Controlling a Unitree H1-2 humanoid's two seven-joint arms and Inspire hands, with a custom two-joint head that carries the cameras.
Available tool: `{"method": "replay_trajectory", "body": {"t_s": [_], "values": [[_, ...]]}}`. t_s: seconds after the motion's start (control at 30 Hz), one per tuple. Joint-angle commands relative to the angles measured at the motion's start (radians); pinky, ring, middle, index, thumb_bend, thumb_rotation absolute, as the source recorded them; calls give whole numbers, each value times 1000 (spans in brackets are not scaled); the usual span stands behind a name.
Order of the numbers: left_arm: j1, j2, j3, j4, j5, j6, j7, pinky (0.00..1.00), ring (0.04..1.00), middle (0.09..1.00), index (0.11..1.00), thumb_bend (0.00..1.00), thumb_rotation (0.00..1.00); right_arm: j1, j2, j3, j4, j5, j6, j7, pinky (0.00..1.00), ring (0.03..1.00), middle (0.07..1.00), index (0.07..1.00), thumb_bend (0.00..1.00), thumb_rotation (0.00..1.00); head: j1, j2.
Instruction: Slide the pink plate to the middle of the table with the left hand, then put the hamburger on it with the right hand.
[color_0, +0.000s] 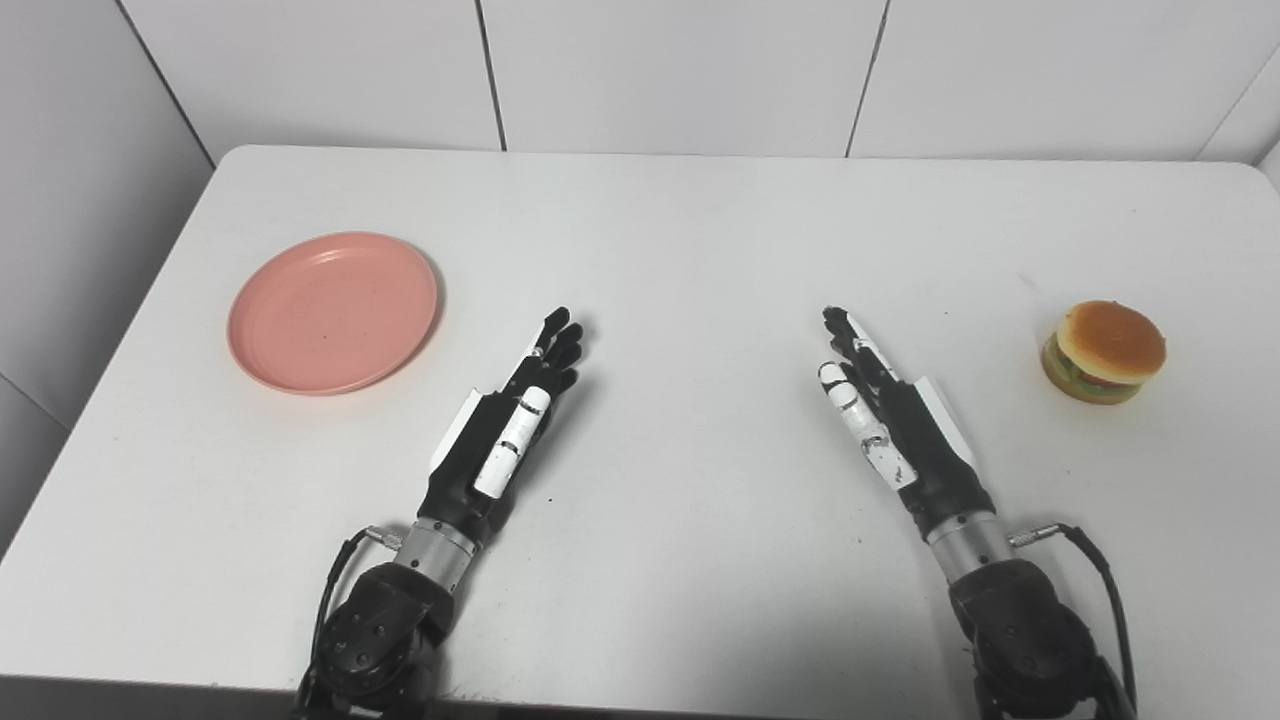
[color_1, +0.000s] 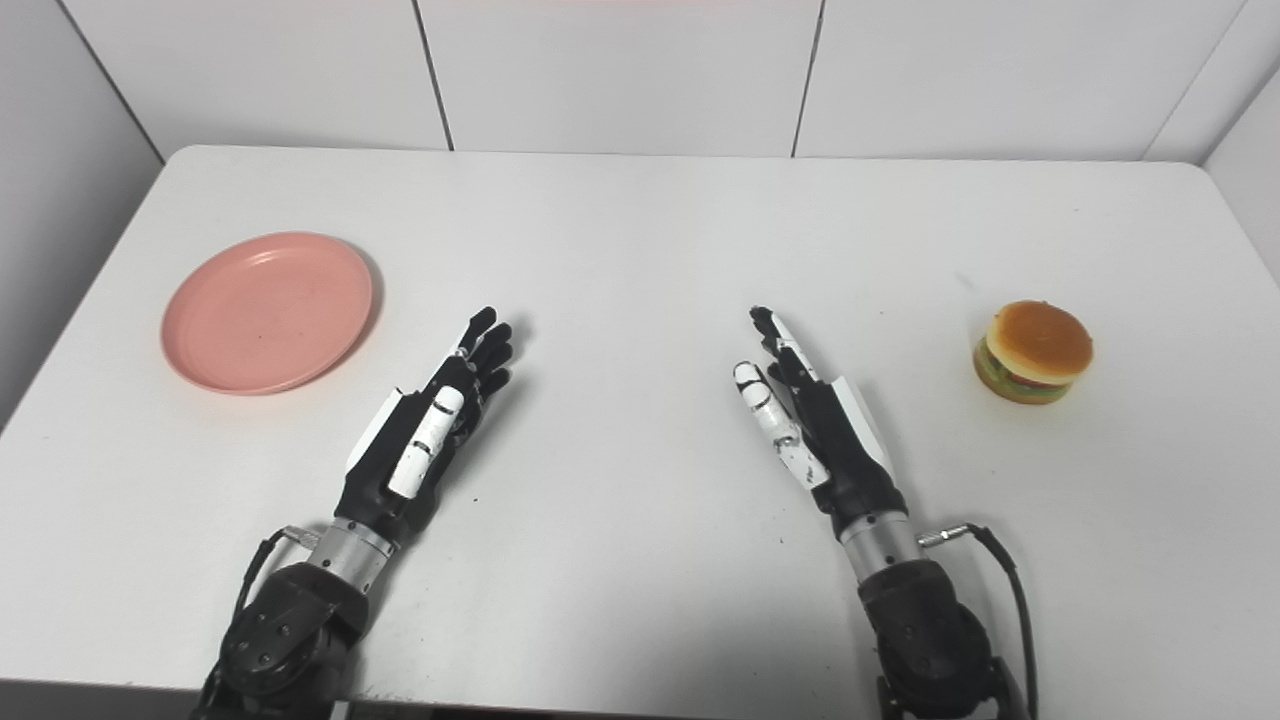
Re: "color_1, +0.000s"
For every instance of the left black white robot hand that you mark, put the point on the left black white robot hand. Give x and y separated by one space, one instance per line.
420 450

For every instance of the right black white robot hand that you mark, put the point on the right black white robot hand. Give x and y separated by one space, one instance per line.
835 440

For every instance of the pink round plate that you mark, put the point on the pink round plate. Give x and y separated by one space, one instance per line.
265 315

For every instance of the toy hamburger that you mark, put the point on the toy hamburger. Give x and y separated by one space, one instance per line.
1035 345

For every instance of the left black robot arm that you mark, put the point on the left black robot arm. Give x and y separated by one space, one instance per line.
300 620

